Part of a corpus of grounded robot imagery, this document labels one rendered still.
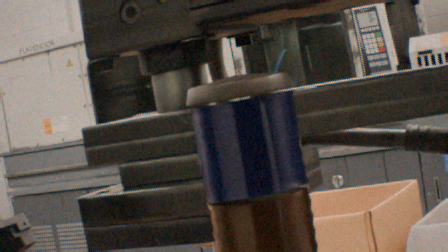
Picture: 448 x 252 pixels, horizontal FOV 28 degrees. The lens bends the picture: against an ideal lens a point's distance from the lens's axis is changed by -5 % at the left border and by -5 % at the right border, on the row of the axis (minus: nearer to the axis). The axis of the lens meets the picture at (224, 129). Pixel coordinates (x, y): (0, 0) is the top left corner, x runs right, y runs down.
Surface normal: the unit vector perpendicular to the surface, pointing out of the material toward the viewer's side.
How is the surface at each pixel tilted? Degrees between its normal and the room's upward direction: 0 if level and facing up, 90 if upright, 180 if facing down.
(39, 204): 90
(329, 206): 91
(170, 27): 90
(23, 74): 90
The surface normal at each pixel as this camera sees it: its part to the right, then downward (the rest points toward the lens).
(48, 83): -0.46, 0.13
